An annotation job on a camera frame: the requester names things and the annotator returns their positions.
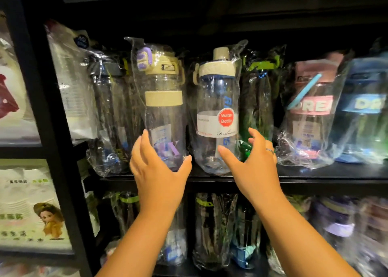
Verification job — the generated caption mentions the person's left hand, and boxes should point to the person's left hand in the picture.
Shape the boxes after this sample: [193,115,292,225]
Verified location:
[130,129,192,218]

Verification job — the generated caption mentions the person's right hand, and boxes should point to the person's right hand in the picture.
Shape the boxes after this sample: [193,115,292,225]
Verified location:
[218,128,284,212]

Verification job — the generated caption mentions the dark bottle with grey lid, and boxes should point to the dark bottle with grey lid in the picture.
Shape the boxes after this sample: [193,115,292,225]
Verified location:
[86,52,143,177]

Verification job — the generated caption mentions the clear bottle with yellow lid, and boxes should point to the clear bottle with yellow lid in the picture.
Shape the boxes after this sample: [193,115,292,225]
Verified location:
[124,37,188,172]

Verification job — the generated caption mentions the clear bottle with cream lid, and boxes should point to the clear bottle with cream lid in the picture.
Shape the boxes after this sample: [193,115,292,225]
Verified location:
[187,40,248,176]

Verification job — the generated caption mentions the dark bottle with green band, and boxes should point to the dark bottle with green band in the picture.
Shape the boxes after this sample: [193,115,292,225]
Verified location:
[103,191,142,239]

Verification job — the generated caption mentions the dark bottle with green lid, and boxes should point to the dark bottle with green lid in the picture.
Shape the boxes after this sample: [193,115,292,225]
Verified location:
[238,45,287,163]

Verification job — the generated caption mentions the dark bottle with yellow-green lid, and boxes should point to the dark bottle with yellow-green lid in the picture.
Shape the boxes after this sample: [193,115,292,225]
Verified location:
[192,193,239,271]

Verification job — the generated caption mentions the wrapped clear bottle blue label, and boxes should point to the wrapped clear bottle blue label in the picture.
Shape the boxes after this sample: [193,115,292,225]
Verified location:
[157,199,188,267]

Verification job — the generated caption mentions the dark bottle with teal base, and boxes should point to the dark bottle with teal base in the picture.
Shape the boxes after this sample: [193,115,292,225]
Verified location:
[230,199,264,270]

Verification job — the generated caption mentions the clear bag with white contents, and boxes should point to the clear bag with white contents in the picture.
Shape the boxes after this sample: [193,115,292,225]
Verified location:
[45,20,98,141]

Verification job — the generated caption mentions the clear bottle with pink lid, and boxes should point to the clear bottle with pink lid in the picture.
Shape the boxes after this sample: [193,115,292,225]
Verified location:
[275,52,353,169]

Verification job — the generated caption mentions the black shelving unit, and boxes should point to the black shelving unit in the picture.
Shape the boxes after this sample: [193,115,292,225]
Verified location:
[0,0,388,277]

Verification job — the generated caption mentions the white packet with doll picture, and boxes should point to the white packet with doll picture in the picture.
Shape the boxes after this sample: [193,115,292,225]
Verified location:
[0,159,74,254]

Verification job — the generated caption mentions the dark bottle with purple band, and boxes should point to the dark bottle with purple band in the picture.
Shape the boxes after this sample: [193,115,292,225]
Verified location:
[311,196,360,266]

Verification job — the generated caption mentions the white packet with red item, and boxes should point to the white packet with red item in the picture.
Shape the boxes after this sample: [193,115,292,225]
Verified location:
[0,12,41,144]

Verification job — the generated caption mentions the clear bottle with blue lid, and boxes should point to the clear bottle with blue lid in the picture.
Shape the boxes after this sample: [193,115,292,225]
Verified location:
[329,37,388,165]

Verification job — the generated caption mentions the pale wrapped packet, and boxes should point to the pale wrapped packet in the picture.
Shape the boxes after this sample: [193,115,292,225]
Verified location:
[0,260,81,277]

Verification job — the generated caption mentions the wrapped grey bottle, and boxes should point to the wrapped grey bottle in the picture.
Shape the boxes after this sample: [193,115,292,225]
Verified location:
[353,197,388,277]

